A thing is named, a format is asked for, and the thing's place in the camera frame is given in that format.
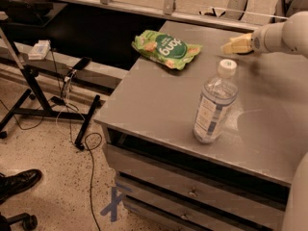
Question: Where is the black rolling stand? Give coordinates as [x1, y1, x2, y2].
[0, 0, 100, 150]

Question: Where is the black smartphone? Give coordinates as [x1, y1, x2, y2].
[73, 57, 91, 70]

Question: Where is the blue tape cross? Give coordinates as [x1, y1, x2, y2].
[100, 183, 132, 222]

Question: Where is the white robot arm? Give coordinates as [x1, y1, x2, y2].
[221, 11, 308, 231]

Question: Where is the grey drawer cabinet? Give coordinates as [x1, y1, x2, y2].
[95, 22, 308, 231]

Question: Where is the white charging cable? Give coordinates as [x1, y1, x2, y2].
[55, 69, 85, 142]

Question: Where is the small white box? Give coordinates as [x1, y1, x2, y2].
[28, 40, 51, 61]

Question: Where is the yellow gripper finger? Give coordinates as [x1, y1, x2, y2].
[230, 33, 252, 42]
[221, 42, 250, 55]

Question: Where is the yellow sponge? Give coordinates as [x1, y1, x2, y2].
[236, 47, 254, 55]

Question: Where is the black floor cable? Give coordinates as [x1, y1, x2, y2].
[84, 132, 104, 231]

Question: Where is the clear plastic water bottle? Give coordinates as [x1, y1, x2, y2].
[193, 59, 238, 143]

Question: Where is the green snack bag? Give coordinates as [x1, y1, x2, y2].
[132, 30, 202, 70]

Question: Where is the black leather shoe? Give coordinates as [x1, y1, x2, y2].
[0, 169, 42, 204]

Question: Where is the office chair caster base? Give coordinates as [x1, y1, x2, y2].
[0, 213, 38, 231]

